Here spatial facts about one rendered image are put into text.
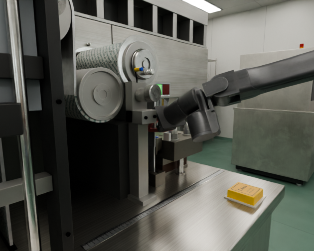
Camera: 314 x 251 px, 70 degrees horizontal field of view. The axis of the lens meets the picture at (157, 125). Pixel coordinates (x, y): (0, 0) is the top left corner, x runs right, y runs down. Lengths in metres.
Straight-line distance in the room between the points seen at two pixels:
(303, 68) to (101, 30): 0.69
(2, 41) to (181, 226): 0.45
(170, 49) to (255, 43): 4.17
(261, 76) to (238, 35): 4.95
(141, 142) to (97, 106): 0.14
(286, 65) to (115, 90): 0.38
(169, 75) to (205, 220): 0.83
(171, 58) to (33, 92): 0.94
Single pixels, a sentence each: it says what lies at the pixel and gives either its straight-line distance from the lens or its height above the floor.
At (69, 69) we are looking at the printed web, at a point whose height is 1.23.
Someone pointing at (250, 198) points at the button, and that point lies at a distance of 0.63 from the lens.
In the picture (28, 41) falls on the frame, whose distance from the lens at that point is 0.37.
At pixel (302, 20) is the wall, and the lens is 5.16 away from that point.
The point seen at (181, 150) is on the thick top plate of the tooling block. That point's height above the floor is 1.00.
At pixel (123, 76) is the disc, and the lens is 0.57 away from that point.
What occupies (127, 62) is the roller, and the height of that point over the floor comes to 1.25.
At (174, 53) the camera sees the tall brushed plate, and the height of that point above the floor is 1.37.
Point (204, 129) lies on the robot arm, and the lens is 0.52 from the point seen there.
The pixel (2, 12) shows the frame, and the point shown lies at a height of 1.28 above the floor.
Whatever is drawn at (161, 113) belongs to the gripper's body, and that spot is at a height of 1.12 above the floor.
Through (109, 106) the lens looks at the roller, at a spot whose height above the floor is 1.15.
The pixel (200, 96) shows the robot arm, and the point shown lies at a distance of 0.55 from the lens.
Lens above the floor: 1.19
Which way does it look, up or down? 9 degrees down
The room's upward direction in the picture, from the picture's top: straight up
